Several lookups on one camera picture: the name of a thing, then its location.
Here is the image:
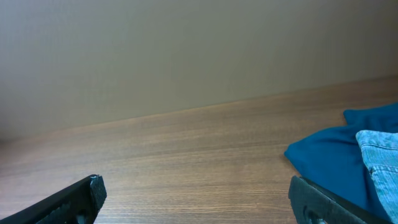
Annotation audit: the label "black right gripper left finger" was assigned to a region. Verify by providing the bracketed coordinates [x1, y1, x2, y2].
[1, 174, 107, 224]

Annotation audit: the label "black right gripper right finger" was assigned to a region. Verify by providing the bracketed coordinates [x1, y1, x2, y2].
[289, 176, 390, 224]

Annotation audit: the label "light blue denim shorts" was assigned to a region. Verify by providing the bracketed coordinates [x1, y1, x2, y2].
[356, 130, 397, 223]

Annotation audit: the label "blue shirt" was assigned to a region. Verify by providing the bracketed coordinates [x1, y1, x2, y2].
[284, 103, 397, 220]

